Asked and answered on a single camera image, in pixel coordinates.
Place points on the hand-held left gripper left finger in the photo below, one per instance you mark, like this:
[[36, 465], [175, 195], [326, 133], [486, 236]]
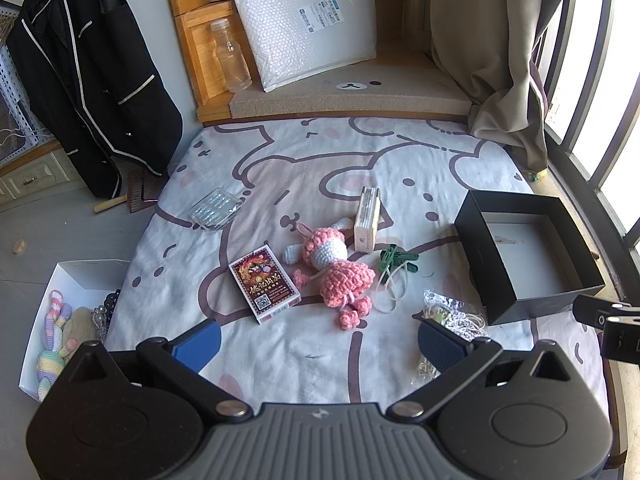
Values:
[[197, 347]]

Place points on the black cardboard box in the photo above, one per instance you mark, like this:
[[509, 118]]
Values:
[[530, 305]]

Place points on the clear plastic bottle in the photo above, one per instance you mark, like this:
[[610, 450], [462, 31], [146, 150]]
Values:
[[231, 60]]

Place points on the green clothespin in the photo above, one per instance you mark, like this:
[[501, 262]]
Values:
[[389, 256], [407, 262]]

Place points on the small green trinket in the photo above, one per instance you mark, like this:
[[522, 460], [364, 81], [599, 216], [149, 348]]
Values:
[[534, 176]]

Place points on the white drawer cabinet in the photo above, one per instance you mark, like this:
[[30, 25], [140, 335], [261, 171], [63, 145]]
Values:
[[35, 175]]

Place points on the bear print bed sheet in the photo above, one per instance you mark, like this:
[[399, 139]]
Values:
[[300, 185]]

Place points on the beige plush toy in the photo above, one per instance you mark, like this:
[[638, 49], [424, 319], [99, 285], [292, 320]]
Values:
[[80, 330]]

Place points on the white cardboard box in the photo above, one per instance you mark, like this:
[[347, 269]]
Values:
[[90, 275]]

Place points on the clear crinkled plastic bag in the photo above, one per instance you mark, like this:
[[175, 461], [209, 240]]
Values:
[[465, 320]]

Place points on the beige bear face cushion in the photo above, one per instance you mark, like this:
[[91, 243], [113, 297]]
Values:
[[390, 95]]

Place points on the black jacket white trim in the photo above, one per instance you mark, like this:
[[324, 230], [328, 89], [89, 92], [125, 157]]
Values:
[[90, 85]]

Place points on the clear plastic case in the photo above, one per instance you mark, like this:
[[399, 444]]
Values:
[[215, 208]]

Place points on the small wooden piece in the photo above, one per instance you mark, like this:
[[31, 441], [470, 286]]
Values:
[[20, 246]]

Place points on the beige curtain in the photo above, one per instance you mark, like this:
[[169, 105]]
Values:
[[490, 35]]

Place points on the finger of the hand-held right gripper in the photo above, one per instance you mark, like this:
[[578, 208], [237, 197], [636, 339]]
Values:
[[590, 310]]

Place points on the white bubble mailer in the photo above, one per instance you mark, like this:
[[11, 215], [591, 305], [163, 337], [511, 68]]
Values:
[[300, 25]]

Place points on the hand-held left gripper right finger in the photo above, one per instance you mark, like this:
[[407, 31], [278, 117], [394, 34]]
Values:
[[442, 347]]

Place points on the yellow tissue pack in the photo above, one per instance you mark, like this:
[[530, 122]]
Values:
[[366, 225]]

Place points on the pink crochet bunny doll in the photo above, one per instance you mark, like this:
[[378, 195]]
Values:
[[345, 280]]

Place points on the red playing card box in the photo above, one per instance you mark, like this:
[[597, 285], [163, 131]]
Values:
[[262, 285]]

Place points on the pastel striped crochet toy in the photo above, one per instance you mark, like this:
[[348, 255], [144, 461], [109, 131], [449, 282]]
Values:
[[52, 360]]

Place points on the white pegboard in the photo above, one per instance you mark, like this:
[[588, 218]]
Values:
[[15, 90]]

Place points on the dark window grille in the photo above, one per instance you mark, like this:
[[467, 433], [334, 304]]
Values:
[[575, 165]]

